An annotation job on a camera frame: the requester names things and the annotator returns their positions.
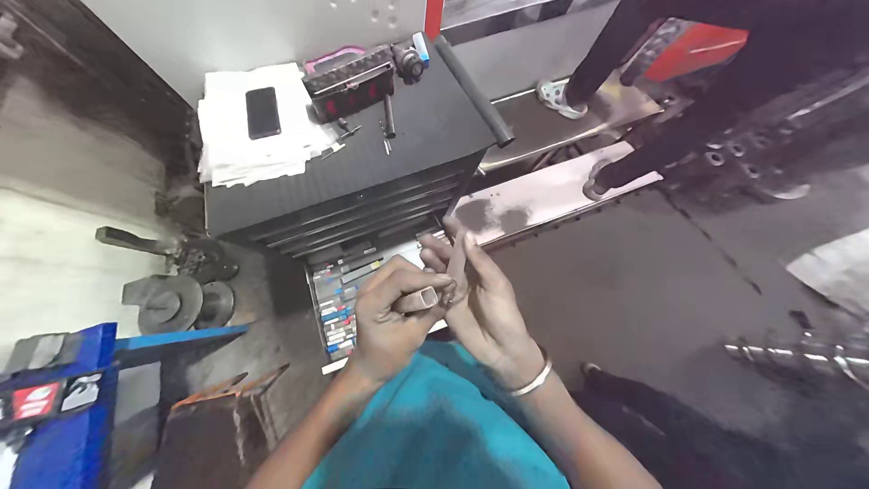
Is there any person's left hand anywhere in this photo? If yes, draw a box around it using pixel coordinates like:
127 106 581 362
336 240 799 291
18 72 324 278
354 254 457 385

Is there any person's right hand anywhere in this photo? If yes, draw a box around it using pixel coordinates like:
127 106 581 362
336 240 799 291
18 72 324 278
419 216 546 392

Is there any person's right forearm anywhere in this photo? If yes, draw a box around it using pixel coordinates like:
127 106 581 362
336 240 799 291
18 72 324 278
512 356 663 489

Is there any person's left forearm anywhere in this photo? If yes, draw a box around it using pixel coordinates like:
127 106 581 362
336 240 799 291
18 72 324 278
246 363 383 489

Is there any pile of small tool boxes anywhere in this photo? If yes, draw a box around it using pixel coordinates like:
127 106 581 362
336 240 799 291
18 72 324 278
314 248 384 361

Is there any pale pink board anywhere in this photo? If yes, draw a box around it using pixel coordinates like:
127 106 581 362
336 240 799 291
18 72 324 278
449 141 664 247

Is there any open drawer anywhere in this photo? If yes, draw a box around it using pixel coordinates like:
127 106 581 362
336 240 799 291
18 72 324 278
306 231 449 376

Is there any black tool cabinet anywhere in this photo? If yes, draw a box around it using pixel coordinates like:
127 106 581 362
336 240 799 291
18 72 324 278
204 34 500 259

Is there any brown wooden platform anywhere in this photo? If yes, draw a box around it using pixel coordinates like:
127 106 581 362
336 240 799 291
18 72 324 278
478 66 665 172

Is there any person's body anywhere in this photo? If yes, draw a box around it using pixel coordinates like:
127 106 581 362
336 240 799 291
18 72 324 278
301 341 571 489

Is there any small dark key tool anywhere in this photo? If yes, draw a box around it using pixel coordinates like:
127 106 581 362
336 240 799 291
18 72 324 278
322 117 362 160

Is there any long dark grey pipe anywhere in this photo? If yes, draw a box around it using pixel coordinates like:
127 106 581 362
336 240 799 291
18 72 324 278
434 35 516 148

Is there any black patterned case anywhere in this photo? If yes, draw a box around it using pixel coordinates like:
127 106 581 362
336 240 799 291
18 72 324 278
302 45 396 124

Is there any black round metal tool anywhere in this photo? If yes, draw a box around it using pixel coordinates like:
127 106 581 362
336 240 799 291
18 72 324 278
392 44 426 86

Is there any dark machine lever assembly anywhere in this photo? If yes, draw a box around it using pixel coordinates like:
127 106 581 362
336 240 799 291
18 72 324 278
95 226 240 285

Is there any black smartphone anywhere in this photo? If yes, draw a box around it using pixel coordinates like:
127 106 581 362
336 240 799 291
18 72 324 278
246 87 282 141

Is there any stack of white papers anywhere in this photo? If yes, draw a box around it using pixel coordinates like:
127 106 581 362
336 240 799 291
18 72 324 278
197 62 338 188

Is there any grey round pulley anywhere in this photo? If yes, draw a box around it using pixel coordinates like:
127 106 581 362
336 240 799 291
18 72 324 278
121 273 236 336

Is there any rusty brown metal box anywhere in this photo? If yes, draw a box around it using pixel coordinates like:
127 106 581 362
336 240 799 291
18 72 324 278
155 363 291 489

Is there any red metal object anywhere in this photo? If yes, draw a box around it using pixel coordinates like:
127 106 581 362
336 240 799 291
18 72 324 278
644 22 750 83

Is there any ribbed metal shaft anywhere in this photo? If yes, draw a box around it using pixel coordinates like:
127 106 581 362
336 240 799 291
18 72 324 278
724 340 869 391

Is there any pale metal sheet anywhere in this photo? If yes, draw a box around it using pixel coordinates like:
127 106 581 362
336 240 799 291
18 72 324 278
786 229 869 320

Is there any pink curved handle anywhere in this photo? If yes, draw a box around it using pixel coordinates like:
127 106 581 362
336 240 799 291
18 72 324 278
303 45 368 73

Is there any blue machine frame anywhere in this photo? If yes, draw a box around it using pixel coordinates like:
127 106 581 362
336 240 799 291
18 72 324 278
0 322 251 489

